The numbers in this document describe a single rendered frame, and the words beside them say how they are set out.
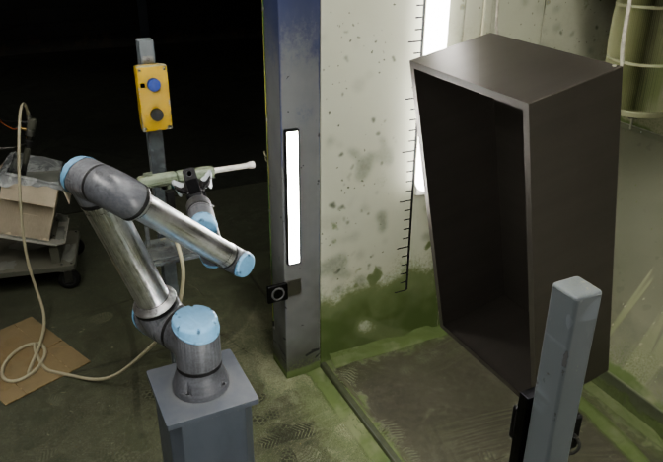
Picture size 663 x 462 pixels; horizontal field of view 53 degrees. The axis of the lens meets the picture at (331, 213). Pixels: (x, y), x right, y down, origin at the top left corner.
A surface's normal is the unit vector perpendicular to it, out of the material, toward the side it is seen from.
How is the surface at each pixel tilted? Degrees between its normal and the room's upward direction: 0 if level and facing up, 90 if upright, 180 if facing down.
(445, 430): 0
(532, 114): 90
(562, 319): 90
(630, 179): 57
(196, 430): 90
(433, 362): 0
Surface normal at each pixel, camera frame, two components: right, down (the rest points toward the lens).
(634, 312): -0.75, -0.35
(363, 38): 0.43, 0.38
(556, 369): -0.90, 0.18
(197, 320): 0.07, -0.88
